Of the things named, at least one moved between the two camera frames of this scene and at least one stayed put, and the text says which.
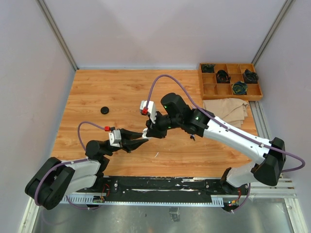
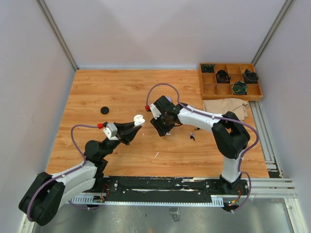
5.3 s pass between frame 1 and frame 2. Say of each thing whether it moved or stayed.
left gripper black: moved
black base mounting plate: stayed
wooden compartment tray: stayed
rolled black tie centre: stayed
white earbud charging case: moved
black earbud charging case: stayed
